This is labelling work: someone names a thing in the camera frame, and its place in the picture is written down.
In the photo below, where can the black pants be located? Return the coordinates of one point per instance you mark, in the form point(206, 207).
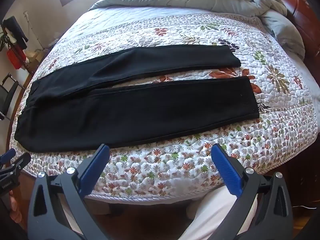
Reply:
point(125, 115)

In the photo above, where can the beige box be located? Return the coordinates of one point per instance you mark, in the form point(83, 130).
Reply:
point(36, 56)

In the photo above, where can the person's left hand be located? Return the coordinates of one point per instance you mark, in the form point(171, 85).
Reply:
point(15, 205)

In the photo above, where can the wooden headboard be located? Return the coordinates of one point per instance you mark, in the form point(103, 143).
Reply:
point(297, 7)

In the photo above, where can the floral quilted bedspread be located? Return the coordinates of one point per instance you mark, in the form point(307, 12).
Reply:
point(175, 170)

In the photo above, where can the grey comforter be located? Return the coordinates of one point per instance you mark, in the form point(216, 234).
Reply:
point(212, 0)

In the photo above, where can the red hanging cloth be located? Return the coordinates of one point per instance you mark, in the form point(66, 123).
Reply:
point(15, 57)

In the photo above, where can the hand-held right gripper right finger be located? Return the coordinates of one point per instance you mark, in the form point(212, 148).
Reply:
point(225, 172)

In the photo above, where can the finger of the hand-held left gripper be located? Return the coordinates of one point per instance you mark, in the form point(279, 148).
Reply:
point(21, 162)
point(7, 156)

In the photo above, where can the black hanging garment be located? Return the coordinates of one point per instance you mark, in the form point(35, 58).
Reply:
point(16, 30)

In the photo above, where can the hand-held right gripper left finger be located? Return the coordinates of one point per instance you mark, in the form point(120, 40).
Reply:
point(95, 170)

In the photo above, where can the black chair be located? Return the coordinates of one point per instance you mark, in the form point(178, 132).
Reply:
point(8, 92)

